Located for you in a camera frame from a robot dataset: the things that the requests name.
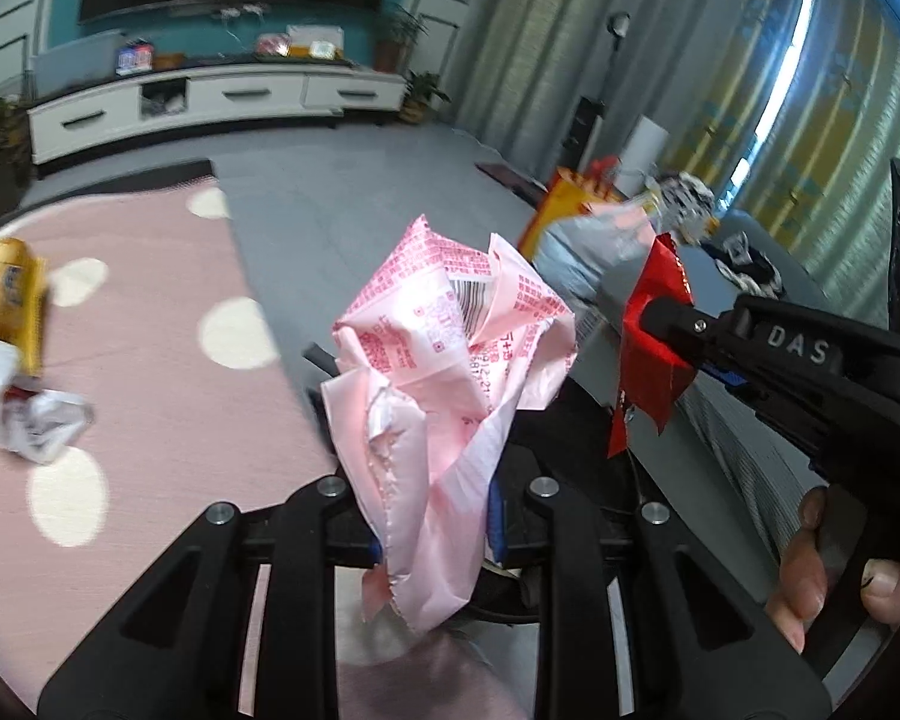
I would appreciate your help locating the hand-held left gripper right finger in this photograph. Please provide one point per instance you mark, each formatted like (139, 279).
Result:
(496, 525)

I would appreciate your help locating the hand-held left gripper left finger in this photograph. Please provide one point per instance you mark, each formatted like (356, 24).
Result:
(345, 532)

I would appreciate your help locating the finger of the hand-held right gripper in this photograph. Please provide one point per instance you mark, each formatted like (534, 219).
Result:
(795, 352)
(780, 409)

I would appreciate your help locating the red snack wrapper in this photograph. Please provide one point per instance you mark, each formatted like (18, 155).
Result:
(664, 270)

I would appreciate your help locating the pink printed plastic package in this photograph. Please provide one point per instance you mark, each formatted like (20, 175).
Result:
(420, 390)

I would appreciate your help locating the clear plastic bag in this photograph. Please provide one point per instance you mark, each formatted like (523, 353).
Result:
(600, 240)

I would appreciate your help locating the person's right hand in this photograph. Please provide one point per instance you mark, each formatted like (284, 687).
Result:
(802, 570)

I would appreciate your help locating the dark furniture piece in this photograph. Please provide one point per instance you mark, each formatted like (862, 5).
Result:
(570, 450)

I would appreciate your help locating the white appliance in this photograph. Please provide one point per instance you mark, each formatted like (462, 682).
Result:
(643, 150)

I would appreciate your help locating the yellow red snack bag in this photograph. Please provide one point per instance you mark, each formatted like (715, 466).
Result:
(562, 202)

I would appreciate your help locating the black speaker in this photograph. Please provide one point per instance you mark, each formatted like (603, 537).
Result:
(585, 124)

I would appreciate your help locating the crumpled white printed paper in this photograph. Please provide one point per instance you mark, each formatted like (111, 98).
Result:
(49, 427)

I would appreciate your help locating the pink dotted rug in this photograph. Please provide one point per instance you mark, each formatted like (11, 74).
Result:
(157, 255)

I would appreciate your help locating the dark flat object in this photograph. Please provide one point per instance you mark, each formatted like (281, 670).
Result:
(510, 176)

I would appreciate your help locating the floor lamp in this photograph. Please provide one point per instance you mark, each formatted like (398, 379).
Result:
(619, 22)

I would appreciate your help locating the striped curtain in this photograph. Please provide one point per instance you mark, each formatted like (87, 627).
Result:
(540, 30)

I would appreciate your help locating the yellow chip bag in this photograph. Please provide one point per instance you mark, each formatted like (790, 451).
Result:
(7, 285)

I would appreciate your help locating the small potted plant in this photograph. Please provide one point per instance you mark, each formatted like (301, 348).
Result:
(420, 94)

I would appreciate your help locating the white tv cabinet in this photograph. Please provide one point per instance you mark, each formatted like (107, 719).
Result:
(255, 94)

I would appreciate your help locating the yellow white box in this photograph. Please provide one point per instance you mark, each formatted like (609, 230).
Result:
(315, 43)

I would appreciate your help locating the red patterned packet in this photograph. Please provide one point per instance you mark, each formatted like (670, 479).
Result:
(272, 45)

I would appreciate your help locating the tall potted plant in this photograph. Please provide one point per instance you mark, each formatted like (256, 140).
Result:
(401, 30)

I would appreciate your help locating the small sign stand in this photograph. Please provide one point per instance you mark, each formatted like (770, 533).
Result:
(135, 58)

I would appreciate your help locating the grey blue storage box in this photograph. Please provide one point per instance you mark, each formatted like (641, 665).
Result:
(75, 64)

